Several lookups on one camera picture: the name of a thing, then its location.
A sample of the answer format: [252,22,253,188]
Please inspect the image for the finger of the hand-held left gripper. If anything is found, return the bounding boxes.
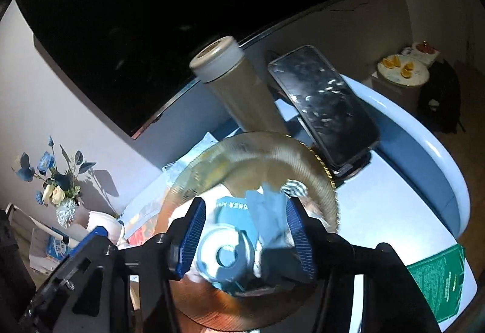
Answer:
[70,226,127,273]

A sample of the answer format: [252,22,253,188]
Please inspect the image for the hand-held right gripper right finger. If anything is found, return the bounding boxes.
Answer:
[285,197,444,333]

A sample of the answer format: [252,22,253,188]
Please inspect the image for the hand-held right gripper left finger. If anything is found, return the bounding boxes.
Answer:
[121,197,207,333]

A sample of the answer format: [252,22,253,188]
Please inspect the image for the blue cloth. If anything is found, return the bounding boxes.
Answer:
[246,185,293,254]

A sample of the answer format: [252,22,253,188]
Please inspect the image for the plaid scrunchie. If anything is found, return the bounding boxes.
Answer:
[280,179,308,200]

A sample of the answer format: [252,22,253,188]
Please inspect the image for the blue printed packet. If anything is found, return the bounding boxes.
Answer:
[215,197,259,233]

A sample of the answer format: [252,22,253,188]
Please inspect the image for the white ribbed vase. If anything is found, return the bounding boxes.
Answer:
[85,210,127,246]

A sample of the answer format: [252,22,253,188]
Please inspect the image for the stack of books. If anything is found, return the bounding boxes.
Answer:
[28,217,82,275]

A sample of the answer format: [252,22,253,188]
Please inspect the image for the floral orange tablecloth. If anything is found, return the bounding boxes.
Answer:
[128,225,157,247]

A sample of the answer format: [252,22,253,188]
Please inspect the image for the blue artificial flowers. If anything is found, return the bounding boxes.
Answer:
[15,136,97,229]

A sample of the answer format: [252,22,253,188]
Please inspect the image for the phone stand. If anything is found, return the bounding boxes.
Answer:
[329,149,374,180]

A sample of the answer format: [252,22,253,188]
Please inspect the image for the white tissue pack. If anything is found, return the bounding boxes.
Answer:
[163,131,218,182]

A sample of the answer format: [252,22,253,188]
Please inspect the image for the black smartphone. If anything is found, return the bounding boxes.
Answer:
[268,45,380,172]

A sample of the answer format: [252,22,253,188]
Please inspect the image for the green packet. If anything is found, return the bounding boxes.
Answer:
[407,244,466,322]

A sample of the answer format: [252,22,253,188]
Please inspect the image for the brown tumbler with white lid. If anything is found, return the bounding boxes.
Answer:
[189,36,292,136]

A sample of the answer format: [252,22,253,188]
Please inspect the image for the cardboard box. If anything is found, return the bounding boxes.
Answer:
[370,73,422,114]

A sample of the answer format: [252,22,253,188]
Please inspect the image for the white plate of orange slices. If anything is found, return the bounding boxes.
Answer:
[377,54,430,85]

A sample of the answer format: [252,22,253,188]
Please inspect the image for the black backpack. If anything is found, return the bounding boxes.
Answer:
[418,60,466,134]

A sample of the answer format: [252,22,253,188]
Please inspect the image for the red and white box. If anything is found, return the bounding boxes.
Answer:
[402,40,441,64]

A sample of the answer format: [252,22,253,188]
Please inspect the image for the black television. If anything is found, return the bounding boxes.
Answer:
[15,0,415,138]

